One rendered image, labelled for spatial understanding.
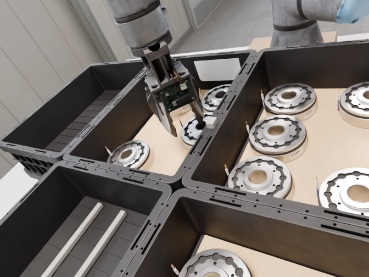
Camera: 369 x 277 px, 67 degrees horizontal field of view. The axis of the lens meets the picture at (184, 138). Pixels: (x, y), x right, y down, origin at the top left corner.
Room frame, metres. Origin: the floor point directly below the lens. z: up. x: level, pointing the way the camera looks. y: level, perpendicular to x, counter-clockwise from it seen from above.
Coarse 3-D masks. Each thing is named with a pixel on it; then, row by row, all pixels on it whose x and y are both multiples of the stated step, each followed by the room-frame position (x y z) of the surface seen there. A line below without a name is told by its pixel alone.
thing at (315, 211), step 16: (272, 48) 0.55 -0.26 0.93; (288, 48) 0.52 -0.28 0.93; (304, 48) 0.50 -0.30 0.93; (320, 48) 0.48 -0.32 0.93; (256, 64) 0.52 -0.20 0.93; (224, 112) 0.41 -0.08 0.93; (208, 144) 0.35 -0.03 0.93; (192, 160) 0.33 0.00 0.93; (192, 176) 0.30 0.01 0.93; (208, 192) 0.26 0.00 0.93; (224, 192) 0.25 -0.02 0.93; (240, 192) 0.23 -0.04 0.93; (288, 208) 0.18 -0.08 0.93; (304, 208) 0.18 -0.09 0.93; (320, 208) 0.17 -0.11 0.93; (352, 224) 0.14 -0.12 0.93; (368, 224) 0.13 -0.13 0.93
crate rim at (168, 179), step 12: (144, 72) 0.73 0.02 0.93; (240, 72) 0.52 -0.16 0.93; (132, 84) 0.69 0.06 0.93; (120, 96) 0.65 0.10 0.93; (228, 96) 0.45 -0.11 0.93; (108, 108) 0.62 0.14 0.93; (216, 108) 0.43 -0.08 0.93; (204, 132) 0.38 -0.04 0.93; (72, 156) 0.49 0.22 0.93; (192, 156) 0.34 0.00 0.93; (108, 168) 0.40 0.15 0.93; (120, 168) 0.39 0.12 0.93; (132, 168) 0.37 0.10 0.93; (180, 168) 0.32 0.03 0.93; (156, 180) 0.32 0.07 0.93; (168, 180) 0.31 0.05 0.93; (180, 180) 0.30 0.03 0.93
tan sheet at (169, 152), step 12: (156, 120) 0.64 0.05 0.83; (144, 132) 0.61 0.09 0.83; (156, 132) 0.59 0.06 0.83; (168, 132) 0.57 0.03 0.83; (180, 132) 0.55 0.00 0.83; (156, 144) 0.54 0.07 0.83; (168, 144) 0.53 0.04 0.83; (180, 144) 0.51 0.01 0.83; (156, 156) 0.50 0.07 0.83; (168, 156) 0.48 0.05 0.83; (180, 156) 0.47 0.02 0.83; (156, 168) 0.46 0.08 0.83; (168, 168) 0.45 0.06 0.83
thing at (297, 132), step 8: (264, 120) 0.42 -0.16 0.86; (272, 120) 0.41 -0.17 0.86; (280, 120) 0.40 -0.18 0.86; (288, 120) 0.40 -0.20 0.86; (296, 120) 0.38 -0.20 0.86; (256, 128) 0.42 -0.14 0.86; (296, 128) 0.37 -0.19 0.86; (304, 128) 0.36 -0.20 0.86; (256, 136) 0.39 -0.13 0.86; (288, 136) 0.36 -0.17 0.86; (296, 136) 0.35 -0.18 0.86; (304, 136) 0.34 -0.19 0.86; (256, 144) 0.37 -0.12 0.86; (264, 144) 0.37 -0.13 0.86; (272, 144) 0.35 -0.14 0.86; (280, 144) 0.35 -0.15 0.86; (288, 144) 0.34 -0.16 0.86; (296, 144) 0.33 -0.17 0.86; (264, 152) 0.35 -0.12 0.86; (272, 152) 0.34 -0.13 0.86; (280, 152) 0.33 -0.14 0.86
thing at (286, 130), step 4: (268, 124) 0.40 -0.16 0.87; (272, 124) 0.40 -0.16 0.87; (276, 124) 0.39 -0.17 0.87; (280, 124) 0.39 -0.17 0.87; (284, 124) 0.38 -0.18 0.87; (264, 128) 0.40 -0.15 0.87; (268, 128) 0.39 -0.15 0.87; (284, 128) 0.37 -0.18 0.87; (288, 128) 0.37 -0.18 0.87; (264, 132) 0.39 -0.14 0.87; (268, 132) 0.39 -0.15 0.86; (284, 132) 0.36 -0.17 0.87; (288, 132) 0.36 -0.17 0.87; (264, 136) 0.38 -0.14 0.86; (268, 136) 0.37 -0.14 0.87; (272, 136) 0.37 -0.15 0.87; (276, 136) 0.36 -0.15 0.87; (280, 136) 0.36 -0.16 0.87; (284, 136) 0.36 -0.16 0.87; (272, 140) 0.36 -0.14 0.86; (276, 140) 0.36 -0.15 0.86
